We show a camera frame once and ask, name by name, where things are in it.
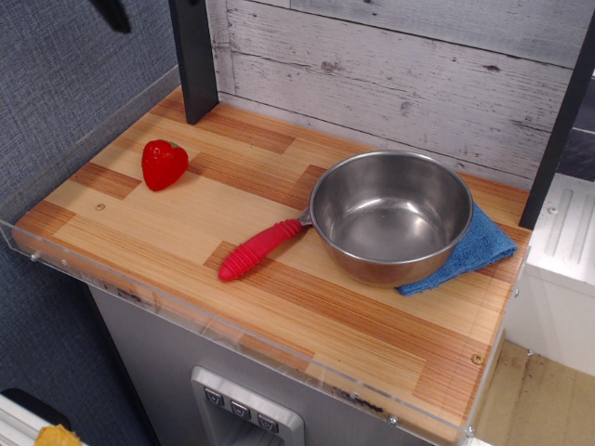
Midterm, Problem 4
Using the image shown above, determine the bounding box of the dark right shelf post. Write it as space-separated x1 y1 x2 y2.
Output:
519 16 594 230

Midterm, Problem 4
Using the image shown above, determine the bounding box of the silver dispenser button panel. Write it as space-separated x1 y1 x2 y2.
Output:
191 366 306 445

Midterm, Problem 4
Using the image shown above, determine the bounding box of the dark left shelf post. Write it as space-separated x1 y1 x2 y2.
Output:
168 0 218 125

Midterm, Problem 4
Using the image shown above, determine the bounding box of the stainless pot with red handle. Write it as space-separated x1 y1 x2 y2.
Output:
218 151 474 287

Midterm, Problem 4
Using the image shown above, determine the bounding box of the clear acrylic table guard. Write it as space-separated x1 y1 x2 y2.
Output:
11 89 530 445

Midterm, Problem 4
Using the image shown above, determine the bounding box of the dark shelf post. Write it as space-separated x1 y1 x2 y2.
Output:
519 16 594 230
168 0 218 125

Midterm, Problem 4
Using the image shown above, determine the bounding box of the red plastic toy strawberry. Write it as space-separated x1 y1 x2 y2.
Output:
141 139 189 191

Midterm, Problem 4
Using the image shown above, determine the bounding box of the blue folded cloth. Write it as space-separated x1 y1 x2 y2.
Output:
396 204 517 296

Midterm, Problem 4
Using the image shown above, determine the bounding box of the grey toy fridge cabinet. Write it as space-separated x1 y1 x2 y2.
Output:
90 287 425 445

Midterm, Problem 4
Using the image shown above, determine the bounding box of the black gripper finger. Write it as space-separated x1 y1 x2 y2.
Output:
90 0 131 33

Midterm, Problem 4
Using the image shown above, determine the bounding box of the white ribbed appliance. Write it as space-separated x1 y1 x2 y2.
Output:
504 174 594 375

